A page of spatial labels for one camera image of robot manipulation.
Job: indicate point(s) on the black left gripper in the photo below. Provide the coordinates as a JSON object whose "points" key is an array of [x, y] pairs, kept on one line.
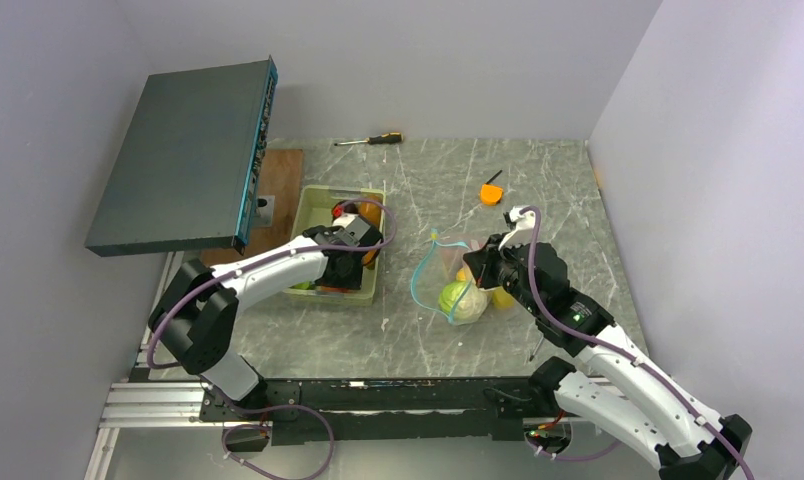
{"points": [[352, 281]]}

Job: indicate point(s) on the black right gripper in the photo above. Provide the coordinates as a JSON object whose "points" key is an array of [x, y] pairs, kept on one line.
{"points": [[482, 261]]}

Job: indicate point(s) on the yellow lemon toy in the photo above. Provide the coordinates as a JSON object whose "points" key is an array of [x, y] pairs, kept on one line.
{"points": [[464, 274]]}

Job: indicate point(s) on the clear zip top bag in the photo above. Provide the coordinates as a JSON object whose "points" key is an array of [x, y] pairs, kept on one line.
{"points": [[438, 268]]}

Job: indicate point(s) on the yellow pepper slice toy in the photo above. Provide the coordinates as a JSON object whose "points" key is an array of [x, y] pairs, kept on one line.
{"points": [[501, 299]]}

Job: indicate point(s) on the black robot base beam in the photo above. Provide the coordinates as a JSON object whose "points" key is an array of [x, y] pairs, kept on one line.
{"points": [[297, 411]]}

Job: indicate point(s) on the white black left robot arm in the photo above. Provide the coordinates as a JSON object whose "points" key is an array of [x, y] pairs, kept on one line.
{"points": [[194, 318]]}

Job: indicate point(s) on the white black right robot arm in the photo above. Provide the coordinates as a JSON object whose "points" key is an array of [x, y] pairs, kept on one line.
{"points": [[606, 378]]}

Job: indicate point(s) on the green plastic food bin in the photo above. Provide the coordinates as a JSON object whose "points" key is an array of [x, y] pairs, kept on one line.
{"points": [[314, 208]]}

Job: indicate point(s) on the red orange mango toy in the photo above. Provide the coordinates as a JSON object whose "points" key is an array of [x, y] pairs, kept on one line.
{"points": [[369, 259]]}

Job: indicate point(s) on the yellow black screwdriver near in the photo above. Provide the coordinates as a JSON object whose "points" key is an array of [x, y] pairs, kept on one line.
{"points": [[534, 351]]}

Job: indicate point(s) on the yellow black screwdriver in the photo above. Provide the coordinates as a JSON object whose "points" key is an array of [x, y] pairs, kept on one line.
{"points": [[383, 139], [534, 351]]}

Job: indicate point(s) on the brown wooden board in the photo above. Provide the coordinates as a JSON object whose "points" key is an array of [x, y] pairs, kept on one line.
{"points": [[280, 175]]}

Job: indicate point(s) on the yellow black screwdriver far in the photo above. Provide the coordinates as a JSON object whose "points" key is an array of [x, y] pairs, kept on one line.
{"points": [[383, 139]]}

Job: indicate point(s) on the dark grey flat panel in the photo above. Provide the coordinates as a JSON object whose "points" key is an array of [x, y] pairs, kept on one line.
{"points": [[187, 173]]}

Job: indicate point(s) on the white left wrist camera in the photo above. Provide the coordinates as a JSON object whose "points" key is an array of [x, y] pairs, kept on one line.
{"points": [[344, 214]]}

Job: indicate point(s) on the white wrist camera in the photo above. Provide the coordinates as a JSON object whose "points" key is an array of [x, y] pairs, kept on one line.
{"points": [[523, 222], [344, 214]]}

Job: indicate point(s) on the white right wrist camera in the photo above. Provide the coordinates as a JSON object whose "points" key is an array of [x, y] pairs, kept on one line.
{"points": [[523, 222]]}

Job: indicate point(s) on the small metal bracket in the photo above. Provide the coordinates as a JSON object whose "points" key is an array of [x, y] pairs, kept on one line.
{"points": [[264, 211]]}

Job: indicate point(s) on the aluminium frame rail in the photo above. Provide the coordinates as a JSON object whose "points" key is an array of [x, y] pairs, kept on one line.
{"points": [[153, 430]]}

